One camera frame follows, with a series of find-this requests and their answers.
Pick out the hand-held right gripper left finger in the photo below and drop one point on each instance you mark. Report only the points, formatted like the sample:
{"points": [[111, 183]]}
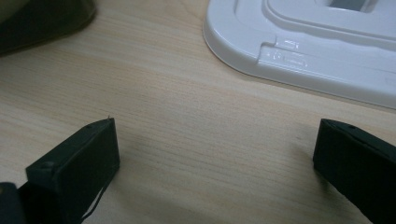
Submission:
{"points": [[77, 161]]}

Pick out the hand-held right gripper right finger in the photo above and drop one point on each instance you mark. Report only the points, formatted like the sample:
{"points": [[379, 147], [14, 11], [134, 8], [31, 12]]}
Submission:
{"points": [[358, 165]]}

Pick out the grey translucent storage box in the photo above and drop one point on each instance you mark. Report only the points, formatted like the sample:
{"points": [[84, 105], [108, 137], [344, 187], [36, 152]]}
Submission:
{"points": [[46, 25]]}

